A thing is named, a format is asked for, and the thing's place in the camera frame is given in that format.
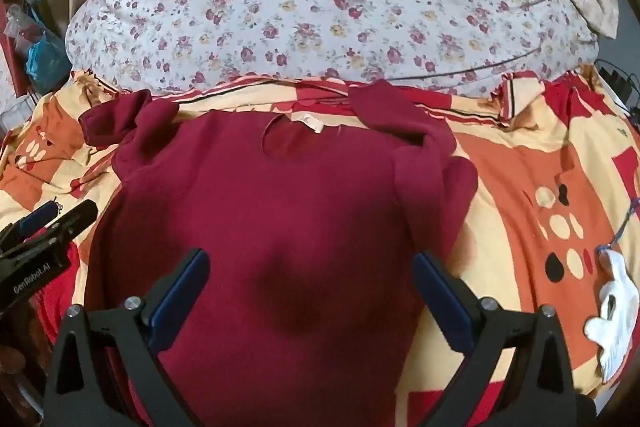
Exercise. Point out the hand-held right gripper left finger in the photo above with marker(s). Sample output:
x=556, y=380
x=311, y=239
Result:
x=182, y=297

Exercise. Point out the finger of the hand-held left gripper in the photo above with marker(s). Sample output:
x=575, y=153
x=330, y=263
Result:
x=40, y=214
x=75, y=217

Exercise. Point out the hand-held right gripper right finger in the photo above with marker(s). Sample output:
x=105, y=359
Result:
x=442, y=302

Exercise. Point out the maroon knit sweater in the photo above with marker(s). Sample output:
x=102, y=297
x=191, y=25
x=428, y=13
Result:
x=300, y=207

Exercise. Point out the red orange cream bedsheet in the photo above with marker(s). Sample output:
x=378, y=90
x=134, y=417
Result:
x=500, y=167

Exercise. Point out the red wooden furniture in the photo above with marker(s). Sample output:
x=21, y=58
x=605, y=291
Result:
x=12, y=57

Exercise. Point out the teal plastic bag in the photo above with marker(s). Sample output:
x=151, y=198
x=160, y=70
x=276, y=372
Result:
x=45, y=52

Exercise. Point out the white cloth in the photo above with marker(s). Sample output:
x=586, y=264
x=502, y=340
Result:
x=615, y=302

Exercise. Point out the floral quilt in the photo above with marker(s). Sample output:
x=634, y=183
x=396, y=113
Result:
x=350, y=7

